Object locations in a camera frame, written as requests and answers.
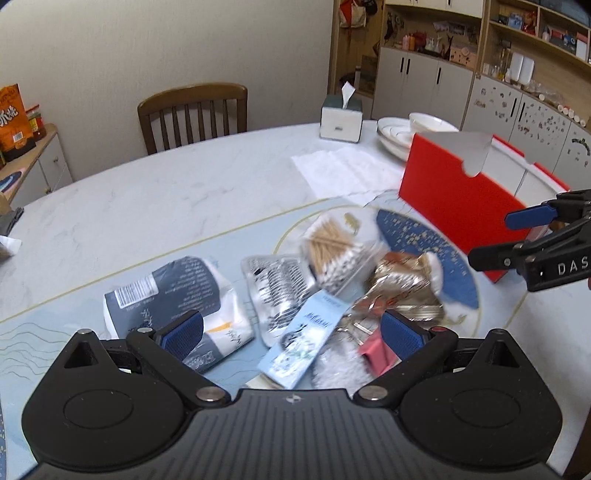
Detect gold brown snack packets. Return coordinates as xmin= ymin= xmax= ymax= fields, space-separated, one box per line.
xmin=351 ymin=251 xmax=446 ymax=330

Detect clear plastic bag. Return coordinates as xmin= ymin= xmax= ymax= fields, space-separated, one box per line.
xmin=310 ymin=323 xmax=384 ymax=391

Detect orange snack bag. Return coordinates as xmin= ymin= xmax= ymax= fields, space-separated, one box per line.
xmin=0 ymin=84 xmax=38 ymax=155

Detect white side cabinet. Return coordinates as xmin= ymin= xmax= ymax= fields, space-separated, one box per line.
xmin=0 ymin=124 xmax=75 ymax=208

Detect white bowl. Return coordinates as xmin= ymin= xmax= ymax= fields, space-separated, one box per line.
xmin=409 ymin=112 xmax=460 ymax=139

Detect silver foil packet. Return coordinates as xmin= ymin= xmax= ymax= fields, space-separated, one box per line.
xmin=240 ymin=255 xmax=319 ymax=349

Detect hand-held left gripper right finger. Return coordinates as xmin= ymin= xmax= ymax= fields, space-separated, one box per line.
xmin=353 ymin=310 xmax=514 ymax=408

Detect pink binder clip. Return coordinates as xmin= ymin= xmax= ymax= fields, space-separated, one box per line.
xmin=358 ymin=330 xmax=402 ymax=377

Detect red cardboard box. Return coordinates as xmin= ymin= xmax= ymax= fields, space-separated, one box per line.
xmin=398 ymin=130 xmax=573 ymax=284

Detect light blue carton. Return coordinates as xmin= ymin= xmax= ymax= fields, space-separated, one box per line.
xmin=259 ymin=291 xmax=352 ymax=391

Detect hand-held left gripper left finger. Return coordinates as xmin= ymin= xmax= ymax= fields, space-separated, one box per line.
xmin=62 ymin=310 xmax=232 ymax=408

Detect red hanging bag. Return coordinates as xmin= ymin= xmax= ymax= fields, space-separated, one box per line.
xmin=339 ymin=0 xmax=368 ymax=28

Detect blue printed table mat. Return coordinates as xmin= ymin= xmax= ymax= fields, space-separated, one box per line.
xmin=0 ymin=196 xmax=532 ymax=480

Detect cotton swab bag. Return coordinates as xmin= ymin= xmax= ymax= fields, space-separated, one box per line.
xmin=300 ymin=213 xmax=384 ymax=296

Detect green white tissue box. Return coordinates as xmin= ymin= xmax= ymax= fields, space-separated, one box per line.
xmin=320 ymin=80 xmax=365 ymax=144

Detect wooden chair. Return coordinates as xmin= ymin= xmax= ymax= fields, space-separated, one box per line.
xmin=137 ymin=83 xmax=249 ymax=155

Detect white paper napkin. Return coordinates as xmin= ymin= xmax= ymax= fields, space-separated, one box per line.
xmin=291 ymin=147 xmax=406 ymax=206

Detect wooden wall cabinet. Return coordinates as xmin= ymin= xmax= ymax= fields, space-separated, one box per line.
xmin=328 ymin=0 xmax=591 ymax=185

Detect white tissue pack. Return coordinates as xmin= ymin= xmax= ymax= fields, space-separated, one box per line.
xmin=102 ymin=256 xmax=256 ymax=374

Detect red sauce jar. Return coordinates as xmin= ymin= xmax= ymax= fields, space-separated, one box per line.
xmin=25 ymin=105 xmax=48 ymax=140

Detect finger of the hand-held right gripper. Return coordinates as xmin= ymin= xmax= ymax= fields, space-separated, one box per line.
xmin=504 ymin=188 xmax=591 ymax=230
xmin=468 ymin=226 xmax=578 ymax=272

